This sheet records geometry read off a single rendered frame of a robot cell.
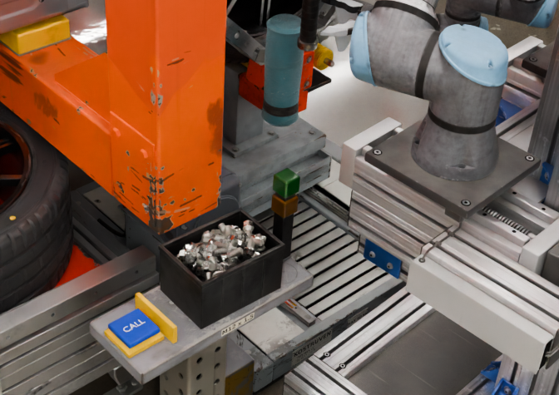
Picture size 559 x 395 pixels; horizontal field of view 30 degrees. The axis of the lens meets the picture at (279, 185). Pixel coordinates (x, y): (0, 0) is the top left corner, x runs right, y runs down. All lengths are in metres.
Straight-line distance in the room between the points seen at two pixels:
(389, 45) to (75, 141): 0.79
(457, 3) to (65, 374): 1.13
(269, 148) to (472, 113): 1.19
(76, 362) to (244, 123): 0.87
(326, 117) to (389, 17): 1.67
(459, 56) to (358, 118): 1.74
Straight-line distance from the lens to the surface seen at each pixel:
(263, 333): 2.52
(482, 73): 1.71
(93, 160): 2.20
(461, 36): 1.74
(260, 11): 2.60
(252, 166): 2.78
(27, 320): 2.12
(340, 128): 3.36
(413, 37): 1.75
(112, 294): 2.23
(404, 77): 1.74
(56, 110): 2.26
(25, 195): 2.24
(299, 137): 2.90
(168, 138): 1.96
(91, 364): 2.32
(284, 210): 2.04
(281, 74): 2.40
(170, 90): 1.90
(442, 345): 2.37
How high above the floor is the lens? 1.86
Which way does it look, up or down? 37 degrees down
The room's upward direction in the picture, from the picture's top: 4 degrees clockwise
